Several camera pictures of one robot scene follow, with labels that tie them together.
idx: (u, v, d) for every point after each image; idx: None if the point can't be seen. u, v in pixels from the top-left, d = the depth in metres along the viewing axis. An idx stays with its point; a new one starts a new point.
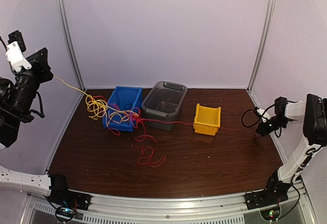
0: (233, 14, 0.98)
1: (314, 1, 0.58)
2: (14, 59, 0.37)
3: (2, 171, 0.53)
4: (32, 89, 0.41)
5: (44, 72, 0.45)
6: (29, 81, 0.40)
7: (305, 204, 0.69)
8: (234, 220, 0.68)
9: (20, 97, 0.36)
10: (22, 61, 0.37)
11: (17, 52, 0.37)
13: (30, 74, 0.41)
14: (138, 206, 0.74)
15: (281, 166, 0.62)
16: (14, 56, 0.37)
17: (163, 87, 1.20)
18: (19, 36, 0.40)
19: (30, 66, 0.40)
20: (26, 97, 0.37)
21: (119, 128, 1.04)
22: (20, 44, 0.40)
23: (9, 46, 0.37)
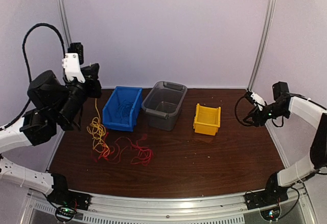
0: (233, 14, 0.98)
1: (314, 1, 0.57)
2: (69, 69, 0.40)
3: (6, 162, 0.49)
4: (80, 101, 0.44)
5: (95, 89, 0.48)
6: (79, 94, 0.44)
7: (305, 204, 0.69)
8: (234, 220, 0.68)
9: (69, 107, 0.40)
10: (78, 74, 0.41)
11: (75, 65, 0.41)
13: (79, 87, 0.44)
14: (138, 206, 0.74)
15: (282, 172, 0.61)
16: (71, 67, 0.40)
17: (163, 87, 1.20)
18: (80, 48, 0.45)
19: (83, 80, 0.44)
20: (73, 108, 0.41)
21: (119, 128, 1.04)
22: (80, 57, 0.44)
23: (69, 56, 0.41)
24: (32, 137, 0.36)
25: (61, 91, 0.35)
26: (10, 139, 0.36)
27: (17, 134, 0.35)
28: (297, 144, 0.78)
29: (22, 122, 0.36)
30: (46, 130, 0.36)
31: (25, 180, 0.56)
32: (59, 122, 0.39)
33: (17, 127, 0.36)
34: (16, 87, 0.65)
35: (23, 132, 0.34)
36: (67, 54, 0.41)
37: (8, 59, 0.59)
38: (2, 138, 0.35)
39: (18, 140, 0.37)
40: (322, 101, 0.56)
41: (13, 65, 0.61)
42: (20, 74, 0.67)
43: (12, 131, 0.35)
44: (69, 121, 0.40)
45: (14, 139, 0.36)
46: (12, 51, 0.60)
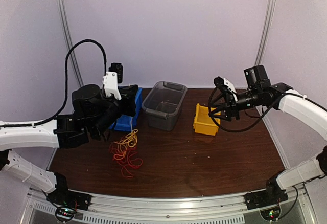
0: (233, 14, 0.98)
1: (315, 1, 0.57)
2: (108, 86, 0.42)
3: (14, 155, 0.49)
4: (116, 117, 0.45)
5: (129, 107, 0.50)
6: (115, 111, 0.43)
7: (305, 204, 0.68)
8: (234, 220, 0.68)
9: (103, 121, 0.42)
10: (116, 90, 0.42)
11: (113, 82, 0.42)
13: (116, 104, 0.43)
14: (138, 206, 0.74)
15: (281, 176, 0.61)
16: (110, 84, 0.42)
17: (163, 87, 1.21)
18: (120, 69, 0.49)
19: (119, 97, 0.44)
20: (107, 124, 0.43)
21: (119, 127, 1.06)
22: (118, 76, 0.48)
23: (109, 74, 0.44)
24: (62, 139, 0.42)
25: (101, 105, 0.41)
26: (38, 137, 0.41)
27: (49, 135, 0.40)
28: (296, 144, 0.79)
29: (53, 125, 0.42)
30: (78, 137, 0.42)
31: (31, 176, 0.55)
32: (91, 132, 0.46)
33: (49, 128, 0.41)
34: (16, 87, 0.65)
35: (56, 134, 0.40)
36: (107, 73, 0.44)
37: (8, 59, 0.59)
38: (32, 136, 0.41)
39: (44, 139, 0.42)
40: (322, 102, 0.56)
41: (13, 65, 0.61)
42: (20, 74, 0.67)
43: (43, 130, 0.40)
44: (100, 134, 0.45)
45: (43, 139, 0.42)
46: (12, 51, 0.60)
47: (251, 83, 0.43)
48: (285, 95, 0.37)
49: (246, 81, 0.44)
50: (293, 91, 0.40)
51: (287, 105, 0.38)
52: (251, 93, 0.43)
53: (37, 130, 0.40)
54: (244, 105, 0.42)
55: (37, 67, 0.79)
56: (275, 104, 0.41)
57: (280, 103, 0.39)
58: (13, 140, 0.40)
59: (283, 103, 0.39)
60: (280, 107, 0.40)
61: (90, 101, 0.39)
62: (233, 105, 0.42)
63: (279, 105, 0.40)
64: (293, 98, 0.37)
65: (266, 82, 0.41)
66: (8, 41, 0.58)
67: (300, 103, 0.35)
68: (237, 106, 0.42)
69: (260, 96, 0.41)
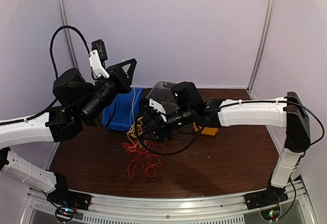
0: (233, 14, 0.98)
1: (314, 1, 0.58)
2: (93, 66, 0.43)
3: (13, 156, 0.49)
4: (107, 99, 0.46)
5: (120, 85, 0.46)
6: (108, 94, 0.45)
7: (305, 204, 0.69)
8: (234, 220, 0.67)
9: (92, 106, 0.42)
10: (99, 67, 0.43)
11: (96, 61, 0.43)
13: (110, 85, 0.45)
14: (138, 206, 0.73)
15: (273, 179, 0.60)
16: (94, 64, 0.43)
17: (163, 87, 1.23)
18: (102, 46, 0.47)
19: (108, 75, 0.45)
20: (97, 108, 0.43)
21: (119, 127, 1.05)
22: (100, 53, 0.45)
23: (91, 54, 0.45)
24: (54, 132, 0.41)
25: (84, 88, 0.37)
26: (31, 132, 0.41)
27: (42, 128, 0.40)
28: None
29: (46, 118, 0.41)
30: (71, 128, 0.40)
31: (31, 176, 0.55)
32: (83, 119, 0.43)
33: (41, 121, 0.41)
34: (16, 87, 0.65)
35: (48, 127, 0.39)
36: (93, 52, 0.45)
37: (8, 59, 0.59)
38: (27, 131, 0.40)
39: (38, 134, 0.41)
40: (321, 102, 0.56)
41: (13, 65, 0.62)
42: (19, 74, 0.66)
43: (36, 125, 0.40)
44: (92, 119, 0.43)
45: (37, 133, 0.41)
46: (12, 50, 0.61)
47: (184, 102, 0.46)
48: (222, 111, 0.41)
49: (176, 101, 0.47)
50: (225, 103, 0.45)
51: (229, 118, 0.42)
52: (181, 112, 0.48)
53: (30, 124, 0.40)
54: (174, 122, 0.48)
55: (36, 66, 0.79)
56: (216, 122, 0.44)
57: (221, 119, 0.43)
58: (9, 137, 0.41)
59: (222, 118, 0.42)
60: (223, 122, 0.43)
61: (66, 86, 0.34)
62: (161, 125, 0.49)
63: (221, 121, 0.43)
64: (228, 109, 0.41)
65: (196, 103, 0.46)
66: (8, 41, 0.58)
67: (238, 110, 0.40)
68: (166, 125, 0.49)
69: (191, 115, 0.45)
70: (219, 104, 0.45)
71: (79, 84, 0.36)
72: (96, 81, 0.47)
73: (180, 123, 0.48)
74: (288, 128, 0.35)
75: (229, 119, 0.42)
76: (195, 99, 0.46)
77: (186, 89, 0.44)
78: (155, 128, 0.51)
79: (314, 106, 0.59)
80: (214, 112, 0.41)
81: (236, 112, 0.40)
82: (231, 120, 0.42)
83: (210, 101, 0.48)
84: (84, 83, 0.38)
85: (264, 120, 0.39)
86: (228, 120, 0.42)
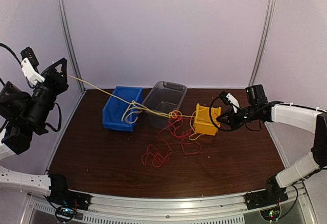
0: (233, 14, 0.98)
1: (314, 2, 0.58)
2: (26, 74, 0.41)
3: (2, 171, 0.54)
4: (47, 103, 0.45)
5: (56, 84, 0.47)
6: (49, 97, 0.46)
7: (305, 204, 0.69)
8: (234, 220, 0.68)
9: (38, 113, 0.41)
10: (34, 74, 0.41)
11: (29, 68, 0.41)
13: (46, 88, 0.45)
14: (138, 206, 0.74)
15: (280, 173, 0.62)
16: (27, 71, 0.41)
17: (163, 87, 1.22)
18: (30, 52, 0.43)
19: (43, 79, 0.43)
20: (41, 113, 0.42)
21: (119, 128, 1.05)
22: (31, 60, 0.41)
23: (23, 64, 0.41)
24: (12, 147, 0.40)
25: (21, 97, 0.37)
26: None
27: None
28: (297, 144, 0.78)
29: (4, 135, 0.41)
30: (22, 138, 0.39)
31: (22, 184, 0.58)
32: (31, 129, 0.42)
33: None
34: (15, 86, 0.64)
35: (4, 142, 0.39)
36: (25, 60, 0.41)
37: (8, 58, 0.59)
38: None
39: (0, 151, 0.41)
40: (321, 102, 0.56)
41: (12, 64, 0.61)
42: (19, 73, 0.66)
43: None
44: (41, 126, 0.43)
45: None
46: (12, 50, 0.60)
47: (250, 99, 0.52)
48: (274, 108, 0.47)
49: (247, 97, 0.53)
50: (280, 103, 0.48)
51: (279, 115, 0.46)
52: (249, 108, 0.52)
53: None
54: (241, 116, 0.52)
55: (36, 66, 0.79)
56: (267, 116, 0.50)
57: (273, 114, 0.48)
58: None
59: (272, 113, 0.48)
60: (272, 117, 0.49)
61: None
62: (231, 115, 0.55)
63: (271, 116, 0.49)
64: (282, 106, 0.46)
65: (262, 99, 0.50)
66: (7, 40, 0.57)
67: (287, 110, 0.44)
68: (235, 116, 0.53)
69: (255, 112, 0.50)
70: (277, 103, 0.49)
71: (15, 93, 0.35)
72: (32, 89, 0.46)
73: (246, 118, 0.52)
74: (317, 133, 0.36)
75: (278, 116, 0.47)
76: (261, 98, 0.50)
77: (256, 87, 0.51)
78: (227, 114, 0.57)
79: (314, 106, 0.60)
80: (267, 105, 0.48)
81: (283, 111, 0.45)
82: (279, 117, 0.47)
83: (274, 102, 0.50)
84: (19, 92, 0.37)
85: (300, 123, 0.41)
86: (277, 117, 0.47)
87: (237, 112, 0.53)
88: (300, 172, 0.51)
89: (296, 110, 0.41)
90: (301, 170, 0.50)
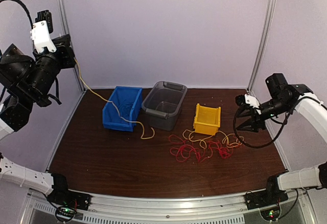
0: (233, 14, 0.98)
1: (314, 1, 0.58)
2: (37, 40, 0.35)
3: (6, 162, 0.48)
4: (52, 74, 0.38)
5: (69, 58, 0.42)
6: (52, 65, 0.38)
7: (305, 204, 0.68)
8: (234, 220, 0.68)
9: (40, 79, 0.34)
10: (48, 42, 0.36)
11: (44, 31, 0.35)
13: (51, 57, 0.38)
14: (138, 206, 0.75)
15: (282, 175, 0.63)
16: (39, 35, 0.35)
17: (163, 87, 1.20)
18: (49, 16, 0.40)
19: (55, 49, 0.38)
20: (46, 82, 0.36)
21: (119, 128, 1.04)
22: (48, 24, 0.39)
23: (37, 24, 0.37)
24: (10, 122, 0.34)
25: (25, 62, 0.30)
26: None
27: None
28: (297, 145, 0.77)
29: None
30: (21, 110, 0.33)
31: (25, 180, 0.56)
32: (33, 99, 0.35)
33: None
34: None
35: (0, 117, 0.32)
36: (34, 24, 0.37)
37: None
38: None
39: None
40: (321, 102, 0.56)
41: None
42: None
43: None
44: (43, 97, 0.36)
45: None
46: None
47: (271, 89, 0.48)
48: (303, 97, 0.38)
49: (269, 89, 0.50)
50: (311, 95, 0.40)
51: (304, 108, 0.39)
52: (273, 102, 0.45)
53: None
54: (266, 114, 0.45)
55: None
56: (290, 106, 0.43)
57: (297, 104, 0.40)
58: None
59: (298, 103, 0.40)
60: (296, 108, 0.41)
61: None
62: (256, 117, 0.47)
63: (296, 106, 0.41)
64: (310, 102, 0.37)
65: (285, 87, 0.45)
66: (6, 41, 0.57)
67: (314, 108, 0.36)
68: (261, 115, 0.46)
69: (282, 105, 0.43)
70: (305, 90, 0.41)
71: (16, 58, 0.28)
72: (38, 57, 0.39)
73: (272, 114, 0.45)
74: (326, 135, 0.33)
75: (303, 109, 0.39)
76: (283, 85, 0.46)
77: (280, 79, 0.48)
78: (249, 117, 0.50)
79: None
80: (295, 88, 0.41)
81: (309, 105, 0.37)
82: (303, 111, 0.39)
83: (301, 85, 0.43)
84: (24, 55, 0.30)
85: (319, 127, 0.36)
86: (301, 110, 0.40)
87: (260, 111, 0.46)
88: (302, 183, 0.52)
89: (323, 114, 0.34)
90: (304, 181, 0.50)
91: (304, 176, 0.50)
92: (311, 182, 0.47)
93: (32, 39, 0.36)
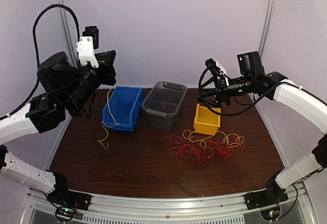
0: (232, 13, 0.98)
1: (314, 1, 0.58)
2: (83, 53, 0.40)
3: (10, 157, 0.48)
4: (90, 88, 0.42)
5: (109, 75, 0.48)
6: (92, 80, 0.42)
7: (305, 204, 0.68)
8: (234, 220, 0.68)
9: (78, 92, 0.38)
10: (91, 57, 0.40)
11: (88, 47, 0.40)
13: (93, 72, 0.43)
14: (137, 206, 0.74)
15: (279, 175, 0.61)
16: (85, 50, 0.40)
17: (163, 87, 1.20)
18: (95, 32, 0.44)
19: (96, 66, 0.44)
20: (83, 95, 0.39)
21: (119, 128, 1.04)
22: (94, 41, 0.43)
23: (84, 38, 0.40)
24: (37, 123, 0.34)
25: (72, 73, 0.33)
26: (14, 127, 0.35)
27: (22, 120, 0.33)
28: (297, 144, 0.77)
29: (26, 109, 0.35)
30: (54, 115, 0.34)
31: (28, 178, 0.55)
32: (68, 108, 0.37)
33: (22, 113, 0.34)
34: (15, 86, 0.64)
35: (29, 117, 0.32)
36: (82, 37, 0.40)
37: (8, 59, 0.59)
38: (6, 126, 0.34)
39: (20, 128, 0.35)
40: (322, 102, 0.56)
41: (12, 64, 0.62)
42: (19, 73, 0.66)
43: (15, 117, 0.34)
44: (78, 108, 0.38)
45: (19, 126, 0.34)
46: (11, 49, 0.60)
47: (244, 69, 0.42)
48: (280, 85, 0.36)
49: (239, 68, 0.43)
50: (287, 81, 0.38)
51: (284, 97, 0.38)
52: (243, 80, 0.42)
53: (11, 118, 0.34)
54: (235, 90, 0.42)
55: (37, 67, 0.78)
56: (269, 93, 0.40)
57: (275, 93, 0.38)
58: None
59: (277, 92, 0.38)
60: (275, 97, 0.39)
61: (52, 67, 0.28)
62: (224, 88, 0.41)
63: (274, 95, 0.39)
64: (289, 88, 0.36)
65: (259, 70, 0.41)
66: (6, 41, 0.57)
67: (296, 95, 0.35)
68: (229, 90, 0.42)
69: (252, 84, 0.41)
70: (282, 77, 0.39)
71: (66, 66, 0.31)
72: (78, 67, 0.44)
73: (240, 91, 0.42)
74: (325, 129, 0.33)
75: (283, 97, 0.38)
76: (259, 67, 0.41)
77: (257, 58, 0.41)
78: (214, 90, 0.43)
79: None
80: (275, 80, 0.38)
81: (291, 94, 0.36)
82: (283, 99, 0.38)
83: (273, 72, 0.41)
84: (74, 67, 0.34)
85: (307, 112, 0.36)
86: (281, 98, 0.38)
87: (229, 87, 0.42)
88: (301, 173, 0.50)
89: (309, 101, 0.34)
90: (302, 170, 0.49)
91: (300, 165, 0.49)
92: (310, 166, 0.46)
93: (78, 50, 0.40)
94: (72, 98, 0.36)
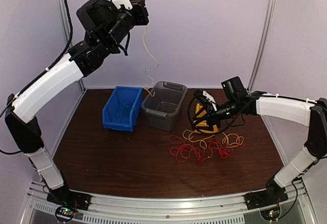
0: (232, 14, 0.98)
1: (314, 1, 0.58)
2: None
3: None
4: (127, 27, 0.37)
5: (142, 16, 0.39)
6: (128, 21, 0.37)
7: (305, 204, 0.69)
8: (234, 220, 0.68)
9: (117, 29, 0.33)
10: None
11: None
13: (129, 14, 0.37)
14: (137, 206, 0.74)
15: (277, 175, 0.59)
16: None
17: (163, 87, 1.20)
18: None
19: (131, 7, 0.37)
20: (121, 32, 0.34)
21: (119, 128, 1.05)
22: None
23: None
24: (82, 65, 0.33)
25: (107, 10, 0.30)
26: (57, 79, 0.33)
27: (66, 65, 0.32)
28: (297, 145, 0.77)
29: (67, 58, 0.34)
30: (96, 53, 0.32)
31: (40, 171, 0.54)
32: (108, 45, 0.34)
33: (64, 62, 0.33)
34: (16, 86, 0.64)
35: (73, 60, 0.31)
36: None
37: (9, 59, 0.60)
38: (52, 78, 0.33)
39: (64, 77, 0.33)
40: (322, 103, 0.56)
41: (13, 64, 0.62)
42: (20, 72, 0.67)
43: (57, 67, 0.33)
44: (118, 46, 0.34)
45: (64, 72, 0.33)
46: (12, 49, 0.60)
47: (229, 93, 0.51)
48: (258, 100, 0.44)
49: (226, 92, 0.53)
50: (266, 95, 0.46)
51: (264, 108, 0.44)
52: (229, 103, 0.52)
53: (53, 69, 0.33)
54: (223, 113, 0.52)
55: (37, 67, 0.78)
56: (253, 110, 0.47)
57: (257, 107, 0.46)
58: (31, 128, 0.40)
59: (259, 106, 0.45)
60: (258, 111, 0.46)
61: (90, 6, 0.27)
62: (212, 113, 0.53)
63: (256, 110, 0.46)
64: (264, 99, 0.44)
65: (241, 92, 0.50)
66: (7, 41, 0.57)
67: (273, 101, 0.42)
68: (217, 114, 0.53)
69: (237, 106, 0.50)
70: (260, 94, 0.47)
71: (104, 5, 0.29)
72: None
73: (228, 113, 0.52)
74: (310, 126, 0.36)
75: (264, 108, 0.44)
76: (240, 90, 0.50)
77: (238, 82, 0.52)
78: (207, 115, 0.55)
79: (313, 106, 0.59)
80: (253, 99, 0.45)
81: (269, 102, 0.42)
82: (265, 110, 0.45)
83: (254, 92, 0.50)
84: (109, 3, 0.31)
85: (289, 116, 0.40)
86: (264, 109, 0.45)
87: (216, 111, 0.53)
88: (297, 168, 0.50)
89: (285, 102, 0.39)
90: (298, 164, 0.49)
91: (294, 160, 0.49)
92: (304, 158, 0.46)
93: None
94: (112, 35, 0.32)
